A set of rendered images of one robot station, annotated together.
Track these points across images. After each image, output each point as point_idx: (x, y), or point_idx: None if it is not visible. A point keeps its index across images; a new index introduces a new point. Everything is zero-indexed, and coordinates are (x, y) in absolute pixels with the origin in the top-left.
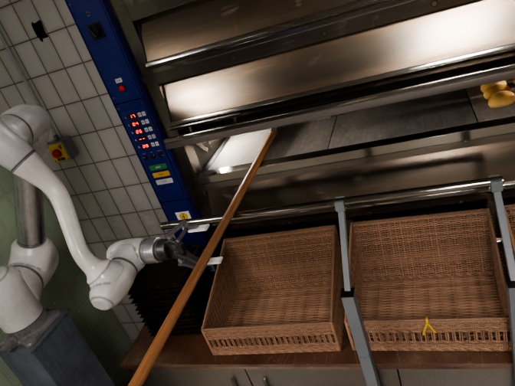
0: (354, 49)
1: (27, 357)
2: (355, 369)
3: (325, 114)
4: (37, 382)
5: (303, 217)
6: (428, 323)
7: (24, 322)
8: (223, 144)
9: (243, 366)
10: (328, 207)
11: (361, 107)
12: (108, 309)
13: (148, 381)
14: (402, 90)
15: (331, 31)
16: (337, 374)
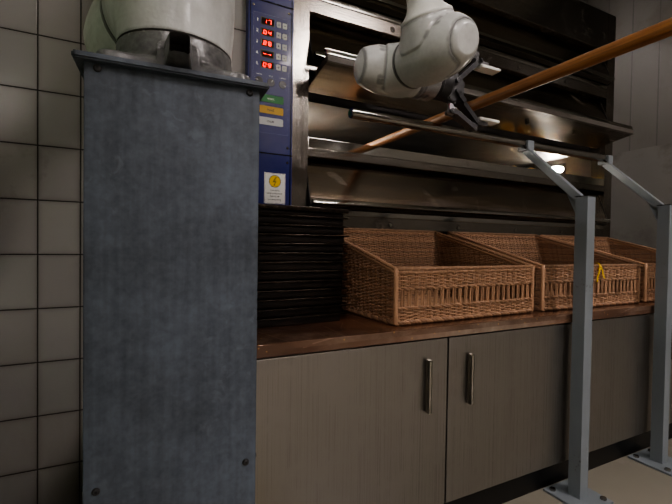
0: (472, 74)
1: (224, 107)
2: (559, 325)
3: (478, 94)
4: (180, 219)
5: (405, 220)
6: (598, 268)
7: (227, 36)
8: None
9: (451, 330)
10: (521, 143)
11: (501, 100)
12: (470, 54)
13: (259, 398)
14: (523, 100)
15: None
16: (543, 336)
